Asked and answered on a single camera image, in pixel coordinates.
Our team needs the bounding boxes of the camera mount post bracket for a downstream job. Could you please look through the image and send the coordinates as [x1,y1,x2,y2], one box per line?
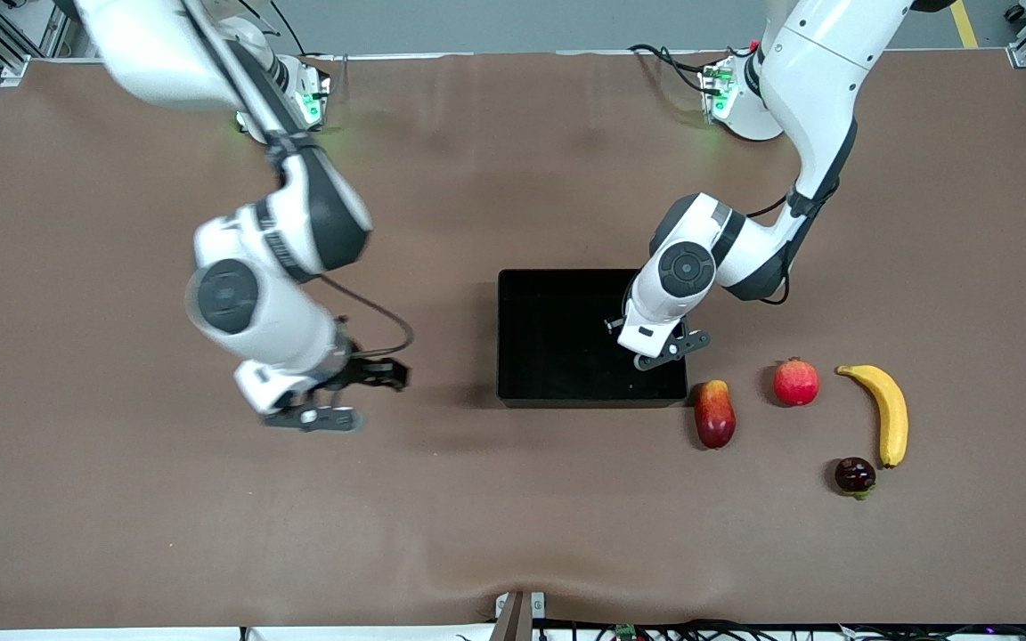
[490,590,547,641]

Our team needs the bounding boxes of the yellow banana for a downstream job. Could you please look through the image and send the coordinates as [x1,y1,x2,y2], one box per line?
[836,364,909,469]

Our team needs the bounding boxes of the black plastic box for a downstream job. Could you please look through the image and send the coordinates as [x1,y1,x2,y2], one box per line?
[496,269,689,410]

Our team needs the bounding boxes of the red pomegranate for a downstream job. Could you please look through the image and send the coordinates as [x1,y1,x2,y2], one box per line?
[774,357,821,407]

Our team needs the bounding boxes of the black base cable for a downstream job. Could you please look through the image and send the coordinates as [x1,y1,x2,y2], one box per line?
[627,43,721,95]
[269,0,318,60]

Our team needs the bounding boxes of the dark purple mangosteen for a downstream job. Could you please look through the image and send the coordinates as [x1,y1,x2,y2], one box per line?
[835,457,877,500]

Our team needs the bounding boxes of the brown table cover sheet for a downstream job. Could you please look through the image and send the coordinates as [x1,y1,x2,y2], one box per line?
[0,49,1026,629]

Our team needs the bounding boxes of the red yellow mango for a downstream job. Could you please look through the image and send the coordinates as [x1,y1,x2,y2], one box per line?
[694,380,737,450]

